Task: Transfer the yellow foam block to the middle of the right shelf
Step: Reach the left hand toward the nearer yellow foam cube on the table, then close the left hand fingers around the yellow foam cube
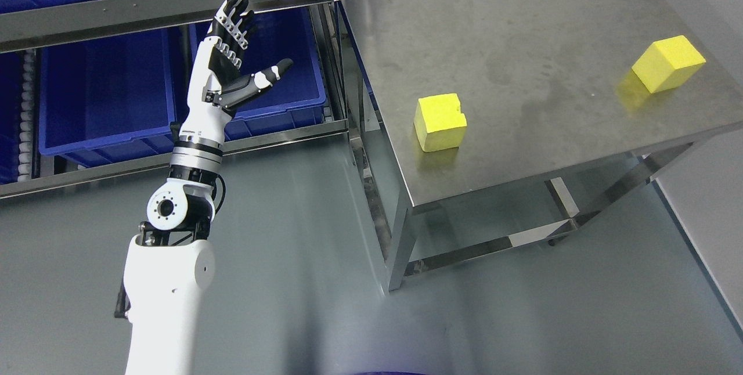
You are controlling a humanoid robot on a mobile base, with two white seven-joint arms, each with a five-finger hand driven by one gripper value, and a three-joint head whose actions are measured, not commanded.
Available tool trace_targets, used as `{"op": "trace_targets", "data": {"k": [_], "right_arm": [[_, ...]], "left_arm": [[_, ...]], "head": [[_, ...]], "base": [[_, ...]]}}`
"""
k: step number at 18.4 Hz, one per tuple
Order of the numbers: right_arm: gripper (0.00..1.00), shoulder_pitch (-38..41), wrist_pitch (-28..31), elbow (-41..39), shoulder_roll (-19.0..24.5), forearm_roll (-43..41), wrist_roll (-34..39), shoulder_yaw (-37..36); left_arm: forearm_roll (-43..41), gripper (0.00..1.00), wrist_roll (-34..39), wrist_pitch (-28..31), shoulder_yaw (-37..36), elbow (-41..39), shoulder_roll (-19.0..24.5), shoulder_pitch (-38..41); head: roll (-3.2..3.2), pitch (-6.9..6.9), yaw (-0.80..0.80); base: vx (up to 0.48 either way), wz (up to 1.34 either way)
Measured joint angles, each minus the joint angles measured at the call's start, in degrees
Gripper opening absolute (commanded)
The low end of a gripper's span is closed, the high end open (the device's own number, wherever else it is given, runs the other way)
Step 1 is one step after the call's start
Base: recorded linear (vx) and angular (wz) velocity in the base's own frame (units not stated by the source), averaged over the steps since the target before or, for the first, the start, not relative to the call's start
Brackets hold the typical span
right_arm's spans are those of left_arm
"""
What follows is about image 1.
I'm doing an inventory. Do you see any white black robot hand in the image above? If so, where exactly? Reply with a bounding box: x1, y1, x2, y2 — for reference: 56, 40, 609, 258
181, 0, 294, 145

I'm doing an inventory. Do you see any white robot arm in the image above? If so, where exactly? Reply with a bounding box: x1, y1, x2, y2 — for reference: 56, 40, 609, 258
114, 0, 293, 374

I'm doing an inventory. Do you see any steel shelf rack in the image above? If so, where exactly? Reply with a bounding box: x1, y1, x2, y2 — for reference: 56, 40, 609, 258
1, 0, 349, 200

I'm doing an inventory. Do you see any yellow foam block left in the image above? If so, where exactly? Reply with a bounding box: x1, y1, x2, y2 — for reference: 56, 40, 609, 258
414, 93, 467, 153

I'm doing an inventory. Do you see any yellow foam block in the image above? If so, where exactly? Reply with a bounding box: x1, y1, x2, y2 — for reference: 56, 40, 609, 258
631, 35, 706, 94
414, 93, 467, 153

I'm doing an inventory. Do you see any yellow foam block right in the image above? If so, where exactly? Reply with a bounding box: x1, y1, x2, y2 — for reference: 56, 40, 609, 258
631, 35, 706, 94

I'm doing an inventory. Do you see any blue plastic bin right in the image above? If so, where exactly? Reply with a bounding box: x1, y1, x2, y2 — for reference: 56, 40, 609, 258
225, 8, 327, 140

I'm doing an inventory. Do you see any blue plastic bin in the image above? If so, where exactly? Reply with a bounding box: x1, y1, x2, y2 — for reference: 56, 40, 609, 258
225, 8, 327, 140
39, 27, 186, 168

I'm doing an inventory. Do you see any blue plastic bin left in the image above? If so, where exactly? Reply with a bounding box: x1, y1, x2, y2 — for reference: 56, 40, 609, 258
39, 27, 186, 168

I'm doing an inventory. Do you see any stainless steel table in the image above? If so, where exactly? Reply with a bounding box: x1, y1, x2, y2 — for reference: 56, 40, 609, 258
339, 0, 741, 292

